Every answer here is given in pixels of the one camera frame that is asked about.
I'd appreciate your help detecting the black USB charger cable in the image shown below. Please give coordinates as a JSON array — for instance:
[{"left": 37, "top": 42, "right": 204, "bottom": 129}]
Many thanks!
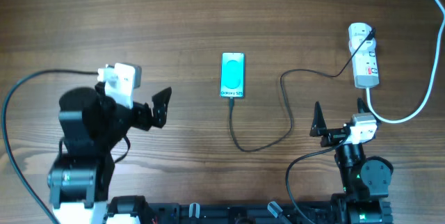
[{"left": 227, "top": 27, "right": 377, "bottom": 153}]

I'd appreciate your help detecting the Galaxy S25 smartphone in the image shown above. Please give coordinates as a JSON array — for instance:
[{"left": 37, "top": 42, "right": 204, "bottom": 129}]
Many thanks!
[{"left": 220, "top": 52, "right": 245, "bottom": 98}]

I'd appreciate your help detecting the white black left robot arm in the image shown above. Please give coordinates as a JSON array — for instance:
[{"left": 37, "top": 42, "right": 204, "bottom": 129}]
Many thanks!
[{"left": 1, "top": 65, "right": 172, "bottom": 223}]

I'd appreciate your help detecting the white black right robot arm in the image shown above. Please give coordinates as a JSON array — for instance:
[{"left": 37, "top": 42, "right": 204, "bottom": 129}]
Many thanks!
[{"left": 285, "top": 98, "right": 394, "bottom": 223}]

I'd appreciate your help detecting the white plug adapter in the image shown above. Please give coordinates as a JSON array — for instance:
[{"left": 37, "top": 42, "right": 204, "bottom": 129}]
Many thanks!
[{"left": 348, "top": 35, "right": 376, "bottom": 54}]

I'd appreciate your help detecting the white power strip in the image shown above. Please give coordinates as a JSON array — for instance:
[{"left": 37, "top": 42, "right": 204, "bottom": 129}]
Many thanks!
[{"left": 348, "top": 22, "right": 380, "bottom": 89}]

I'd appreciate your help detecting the white power strip cord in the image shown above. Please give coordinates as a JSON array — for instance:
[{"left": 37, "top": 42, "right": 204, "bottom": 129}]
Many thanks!
[{"left": 365, "top": 0, "right": 445, "bottom": 125}]

